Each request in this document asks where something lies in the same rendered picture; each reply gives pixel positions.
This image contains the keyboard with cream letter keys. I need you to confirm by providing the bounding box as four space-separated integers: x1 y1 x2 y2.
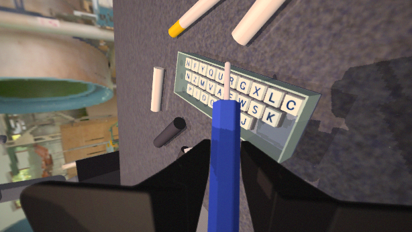
174 51 322 164

